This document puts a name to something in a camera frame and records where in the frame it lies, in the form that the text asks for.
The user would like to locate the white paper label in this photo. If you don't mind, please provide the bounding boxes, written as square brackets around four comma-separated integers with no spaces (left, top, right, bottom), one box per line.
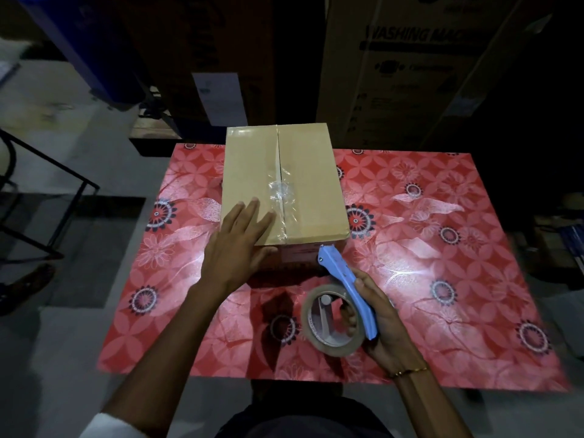
[192,72,249,128]

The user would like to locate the person's dark trousers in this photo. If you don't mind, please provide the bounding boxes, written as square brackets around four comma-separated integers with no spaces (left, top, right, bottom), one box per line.
[214,397,394,438]

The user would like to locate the white sleeve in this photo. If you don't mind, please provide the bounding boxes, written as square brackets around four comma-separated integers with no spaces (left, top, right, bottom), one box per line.
[79,411,148,438]

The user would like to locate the blue box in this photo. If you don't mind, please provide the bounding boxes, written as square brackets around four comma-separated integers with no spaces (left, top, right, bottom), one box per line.
[560,222,584,275]

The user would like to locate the blue tape dispenser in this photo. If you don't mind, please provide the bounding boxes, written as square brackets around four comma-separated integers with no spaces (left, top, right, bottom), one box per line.
[317,244,379,342]

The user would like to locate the person's left hand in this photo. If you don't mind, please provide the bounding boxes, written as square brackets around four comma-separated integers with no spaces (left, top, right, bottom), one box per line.
[200,198,279,298]

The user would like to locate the red floral tablecloth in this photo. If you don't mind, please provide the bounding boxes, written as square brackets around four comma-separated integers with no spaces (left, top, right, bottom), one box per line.
[96,141,572,393]

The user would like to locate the blue plastic panel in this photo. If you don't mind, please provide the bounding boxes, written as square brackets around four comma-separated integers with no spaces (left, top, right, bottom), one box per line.
[13,0,152,111]

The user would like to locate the person's left forearm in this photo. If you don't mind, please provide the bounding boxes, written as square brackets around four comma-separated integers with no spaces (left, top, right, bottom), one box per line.
[101,282,231,438]

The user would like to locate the gold bracelet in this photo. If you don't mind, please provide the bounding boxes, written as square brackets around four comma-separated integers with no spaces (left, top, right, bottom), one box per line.
[388,367,429,380]

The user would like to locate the dark cardboard carton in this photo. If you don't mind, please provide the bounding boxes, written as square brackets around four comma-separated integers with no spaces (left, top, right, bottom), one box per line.
[114,0,275,133]

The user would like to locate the person's right hand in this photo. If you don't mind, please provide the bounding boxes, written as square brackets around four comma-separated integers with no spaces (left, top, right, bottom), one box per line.
[339,268,428,375]

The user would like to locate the clear packing tape roll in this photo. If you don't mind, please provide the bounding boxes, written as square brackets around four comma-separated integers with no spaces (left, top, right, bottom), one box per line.
[300,283,367,359]

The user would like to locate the large printed appliance carton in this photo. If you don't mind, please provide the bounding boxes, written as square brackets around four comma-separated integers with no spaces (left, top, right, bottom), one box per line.
[316,0,554,152]

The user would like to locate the person's right forearm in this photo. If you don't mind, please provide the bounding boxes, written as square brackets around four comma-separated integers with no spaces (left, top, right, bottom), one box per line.
[393,368,474,438]

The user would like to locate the clear tape strip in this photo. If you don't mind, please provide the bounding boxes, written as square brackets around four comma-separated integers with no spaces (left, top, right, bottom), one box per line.
[267,168,298,238]

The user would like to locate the black metal frame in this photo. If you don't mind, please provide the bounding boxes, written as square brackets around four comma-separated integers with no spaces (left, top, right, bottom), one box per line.
[0,129,101,261]

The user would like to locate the brown cardboard box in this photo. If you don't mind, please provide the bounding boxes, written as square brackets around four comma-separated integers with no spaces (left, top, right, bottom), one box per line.
[219,122,351,289]

